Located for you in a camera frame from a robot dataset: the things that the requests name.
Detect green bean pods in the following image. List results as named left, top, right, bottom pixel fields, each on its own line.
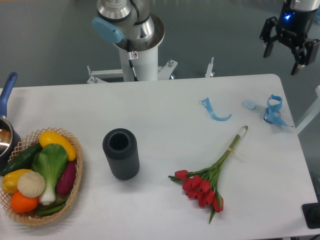
left=35, top=198, right=67, bottom=217

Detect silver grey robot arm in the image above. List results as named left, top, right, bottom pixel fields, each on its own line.
left=92, top=0, right=320, bottom=81

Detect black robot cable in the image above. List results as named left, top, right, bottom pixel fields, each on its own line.
left=126, top=39, right=139, bottom=82

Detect blue handled saucepan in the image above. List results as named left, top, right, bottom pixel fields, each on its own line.
left=0, top=72, right=21, bottom=171

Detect white frame at right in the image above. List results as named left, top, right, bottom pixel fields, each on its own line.
left=296, top=85, right=320, bottom=135

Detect purple sweet potato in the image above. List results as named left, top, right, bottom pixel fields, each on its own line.
left=56, top=161, right=76, bottom=195

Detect green bok choy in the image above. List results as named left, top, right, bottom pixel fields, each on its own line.
left=31, top=143, right=68, bottom=206

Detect woven wicker basket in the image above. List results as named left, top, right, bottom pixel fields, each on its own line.
left=0, top=127, right=83, bottom=226

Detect cream garlic bulb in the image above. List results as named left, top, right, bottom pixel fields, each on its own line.
left=17, top=171, right=46, bottom=198

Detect blue ribbon strip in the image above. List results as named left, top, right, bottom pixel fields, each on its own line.
left=199, top=97, right=232, bottom=122

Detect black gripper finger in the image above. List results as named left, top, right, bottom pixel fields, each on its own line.
left=259, top=16, right=278, bottom=58
left=290, top=39, right=320, bottom=76

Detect yellow squash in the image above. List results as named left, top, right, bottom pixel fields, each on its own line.
left=39, top=130, right=77, bottom=161

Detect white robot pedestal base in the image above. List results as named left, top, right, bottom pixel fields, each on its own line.
left=86, top=13, right=216, bottom=85

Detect black device at edge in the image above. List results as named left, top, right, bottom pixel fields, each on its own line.
left=301, top=202, right=320, bottom=229

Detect dark green cucumber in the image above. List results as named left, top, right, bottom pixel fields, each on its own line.
left=0, top=142, right=43, bottom=177

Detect yellow bell pepper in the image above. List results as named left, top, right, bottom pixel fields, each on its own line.
left=1, top=169, right=32, bottom=194

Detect red tulip bouquet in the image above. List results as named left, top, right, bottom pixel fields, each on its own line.
left=168, top=125, right=249, bottom=223

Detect dark grey ribbed vase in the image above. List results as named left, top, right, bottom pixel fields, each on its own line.
left=102, top=128, right=140, bottom=181

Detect tangled blue ribbon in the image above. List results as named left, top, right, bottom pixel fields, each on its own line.
left=263, top=94, right=294, bottom=127

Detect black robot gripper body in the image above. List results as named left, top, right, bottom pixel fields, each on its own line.
left=276, top=0, right=318, bottom=48

